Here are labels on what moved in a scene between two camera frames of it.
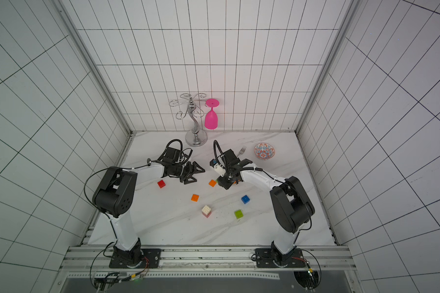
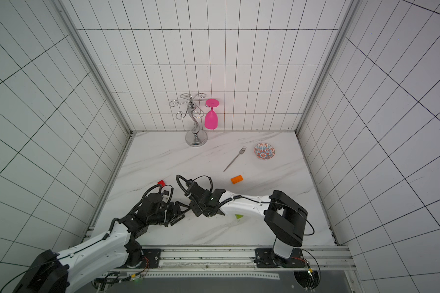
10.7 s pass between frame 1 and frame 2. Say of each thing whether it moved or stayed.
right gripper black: moved
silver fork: stayed
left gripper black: moved
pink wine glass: stayed
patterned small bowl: stayed
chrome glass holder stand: stayed
